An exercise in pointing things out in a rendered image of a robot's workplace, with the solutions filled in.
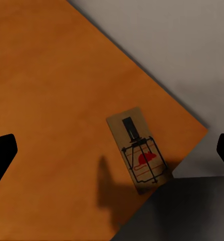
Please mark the mousetrap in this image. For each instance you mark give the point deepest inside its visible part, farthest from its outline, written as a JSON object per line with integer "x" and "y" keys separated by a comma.
{"x": 139, "y": 149}

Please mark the cabinet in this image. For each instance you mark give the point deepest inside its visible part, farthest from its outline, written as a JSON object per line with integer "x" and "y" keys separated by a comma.
{"x": 60, "y": 78}

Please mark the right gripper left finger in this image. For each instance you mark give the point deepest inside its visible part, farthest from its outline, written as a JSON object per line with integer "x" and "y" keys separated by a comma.
{"x": 8, "y": 150}

